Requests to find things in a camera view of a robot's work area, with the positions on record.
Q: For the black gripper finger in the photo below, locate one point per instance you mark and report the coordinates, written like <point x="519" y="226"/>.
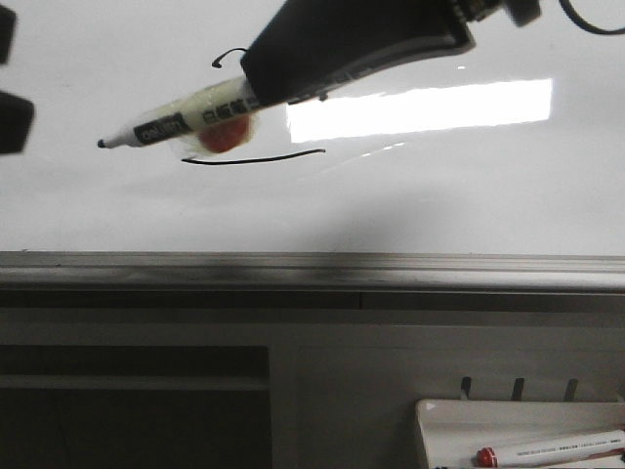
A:
<point x="310" y="48"/>
<point x="17" y="113"/>

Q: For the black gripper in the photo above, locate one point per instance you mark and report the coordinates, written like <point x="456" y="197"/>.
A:
<point x="520" y="12"/>

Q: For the black whiteboard marker with magnet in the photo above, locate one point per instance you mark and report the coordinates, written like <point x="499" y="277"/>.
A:
<point x="219" y="116"/>

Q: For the red capped whiteboard marker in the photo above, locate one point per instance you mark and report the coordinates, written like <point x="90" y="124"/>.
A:
<point x="551" y="450"/>

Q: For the white marker tray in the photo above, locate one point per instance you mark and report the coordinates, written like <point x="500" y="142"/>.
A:
<point x="449" y="433"/>

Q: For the white whiteboard with aluminium frame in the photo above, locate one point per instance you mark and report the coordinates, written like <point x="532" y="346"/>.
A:
<point x="502" y="168"/>

